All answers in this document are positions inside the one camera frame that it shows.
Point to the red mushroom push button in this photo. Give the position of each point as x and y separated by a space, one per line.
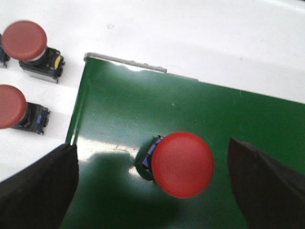
26 42
17 113
181 163

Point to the green conveyor belt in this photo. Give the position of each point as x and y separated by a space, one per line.
121 109

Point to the aluminium conveyor frame rail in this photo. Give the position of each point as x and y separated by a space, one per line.
128 62

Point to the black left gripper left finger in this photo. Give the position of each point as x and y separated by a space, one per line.
39 196

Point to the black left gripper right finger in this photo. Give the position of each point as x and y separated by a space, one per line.
269 194

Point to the push button base edge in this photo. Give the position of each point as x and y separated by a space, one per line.
4 58

